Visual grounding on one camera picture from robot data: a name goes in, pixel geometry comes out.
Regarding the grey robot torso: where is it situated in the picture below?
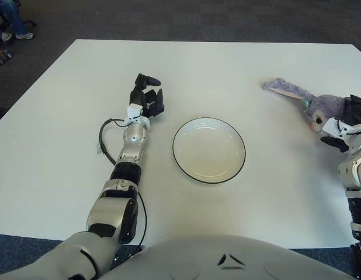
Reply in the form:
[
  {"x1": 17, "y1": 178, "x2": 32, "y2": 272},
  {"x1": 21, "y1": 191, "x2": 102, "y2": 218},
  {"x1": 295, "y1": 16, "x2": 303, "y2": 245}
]
[{"x1": 95, "y1": 233, "x2": 352, "y2": 280}]

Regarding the person's blue jeans leg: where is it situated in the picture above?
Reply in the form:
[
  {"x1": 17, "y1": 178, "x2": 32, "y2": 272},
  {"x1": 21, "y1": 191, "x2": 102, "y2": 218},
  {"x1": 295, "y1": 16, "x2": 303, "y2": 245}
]
[{"x1": 0, "y1": 0, "x2": 27, "y2": 36}]

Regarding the black office chair base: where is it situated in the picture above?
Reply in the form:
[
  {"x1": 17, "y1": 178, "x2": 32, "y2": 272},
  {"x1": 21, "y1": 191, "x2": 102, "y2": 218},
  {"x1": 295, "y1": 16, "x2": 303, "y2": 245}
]
[{"x1": 0, "y1": 8, "x2": 37, "y2": 30}]

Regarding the white plate with black rim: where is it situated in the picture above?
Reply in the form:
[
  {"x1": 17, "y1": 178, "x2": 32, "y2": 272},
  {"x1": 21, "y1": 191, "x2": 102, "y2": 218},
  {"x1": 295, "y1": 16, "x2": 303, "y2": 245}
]
[{"x1": 172, "y1": 117, "x2": 246, "y2": 184}]

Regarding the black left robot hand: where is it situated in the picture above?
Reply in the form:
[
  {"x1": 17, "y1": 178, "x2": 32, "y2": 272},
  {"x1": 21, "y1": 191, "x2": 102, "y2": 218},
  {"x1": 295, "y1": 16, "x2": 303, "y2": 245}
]
[{"x1": 129, "y1": 73, "x2": 165, "y2": 117}]

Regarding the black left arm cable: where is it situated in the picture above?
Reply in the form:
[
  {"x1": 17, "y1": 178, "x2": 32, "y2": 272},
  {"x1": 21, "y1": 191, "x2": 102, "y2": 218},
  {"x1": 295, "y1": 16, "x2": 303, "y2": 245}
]
[{"x1": 98, "y1": 118, "x2": 130, "y2": 166}]

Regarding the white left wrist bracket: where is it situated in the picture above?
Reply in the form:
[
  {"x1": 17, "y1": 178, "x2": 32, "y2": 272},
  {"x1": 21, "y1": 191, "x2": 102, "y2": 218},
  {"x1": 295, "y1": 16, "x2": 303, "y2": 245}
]
[{"x1": 126, "y1": 106, "x2": 144, "y2": 125}]

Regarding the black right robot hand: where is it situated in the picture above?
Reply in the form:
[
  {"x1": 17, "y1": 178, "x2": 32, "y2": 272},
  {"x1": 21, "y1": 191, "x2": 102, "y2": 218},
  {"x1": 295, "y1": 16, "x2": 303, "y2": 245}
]
[{"x1": 320, "y1": 94, "x2": 361, "y2": 153}]

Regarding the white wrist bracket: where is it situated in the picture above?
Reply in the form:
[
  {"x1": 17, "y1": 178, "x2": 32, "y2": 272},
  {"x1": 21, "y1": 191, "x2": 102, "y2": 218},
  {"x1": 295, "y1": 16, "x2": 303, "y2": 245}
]
[
  {"x1": 322, "y1": 117, "x2": 349, "y2": 138},
  {"x1": 126, "y1": 106, "x2": 144, "y2": 125}
]

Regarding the purple plush rabbit doll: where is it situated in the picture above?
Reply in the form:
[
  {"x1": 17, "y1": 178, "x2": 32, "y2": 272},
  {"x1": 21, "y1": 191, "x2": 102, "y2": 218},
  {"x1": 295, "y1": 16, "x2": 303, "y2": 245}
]
[{"x1": 261, "y1": 77, "x2": 352, "y2": 134}]

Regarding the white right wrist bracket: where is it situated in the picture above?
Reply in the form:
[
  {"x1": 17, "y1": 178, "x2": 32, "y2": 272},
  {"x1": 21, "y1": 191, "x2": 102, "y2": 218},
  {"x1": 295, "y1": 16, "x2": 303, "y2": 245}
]
[{"x1": 322, "y1": 117, "x2": 349, "y2": 138}]

